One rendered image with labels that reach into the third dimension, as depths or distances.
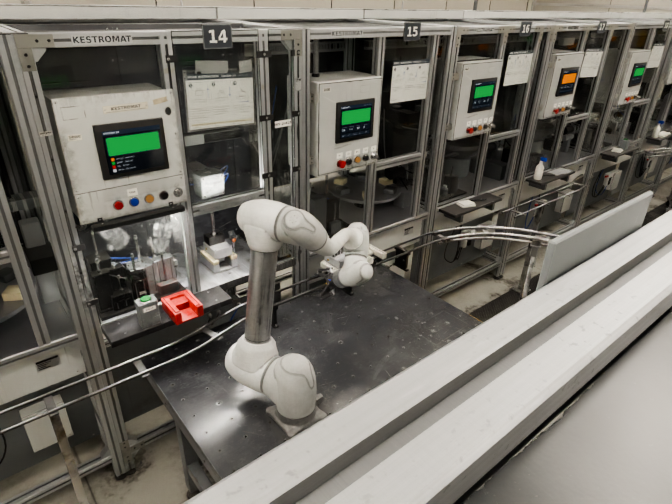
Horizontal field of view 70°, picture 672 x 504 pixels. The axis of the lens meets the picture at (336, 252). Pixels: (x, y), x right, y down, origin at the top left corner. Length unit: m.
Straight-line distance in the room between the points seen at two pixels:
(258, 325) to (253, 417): 0.39
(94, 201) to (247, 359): 0.83
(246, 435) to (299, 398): 0.26
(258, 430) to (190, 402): 0.33
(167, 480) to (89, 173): 1.57
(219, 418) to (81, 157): 1.10
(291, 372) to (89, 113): 1.16
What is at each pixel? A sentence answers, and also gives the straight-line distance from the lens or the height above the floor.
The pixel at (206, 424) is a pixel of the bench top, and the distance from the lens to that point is 2.05.
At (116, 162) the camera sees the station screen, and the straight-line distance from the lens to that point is 1.99.
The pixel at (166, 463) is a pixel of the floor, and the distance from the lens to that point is 2.86.
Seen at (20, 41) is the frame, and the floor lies 2.01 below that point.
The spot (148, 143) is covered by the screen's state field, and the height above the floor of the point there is 1.64.
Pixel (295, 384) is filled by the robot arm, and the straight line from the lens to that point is 1.83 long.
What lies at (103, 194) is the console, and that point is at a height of 1.47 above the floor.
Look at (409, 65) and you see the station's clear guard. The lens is 2.82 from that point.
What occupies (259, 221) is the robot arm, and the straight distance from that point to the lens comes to 1.70.
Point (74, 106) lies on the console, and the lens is 1.94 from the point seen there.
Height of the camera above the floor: 2.16
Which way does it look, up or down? 28 degrees down
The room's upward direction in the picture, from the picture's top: 2 degrees clockwise
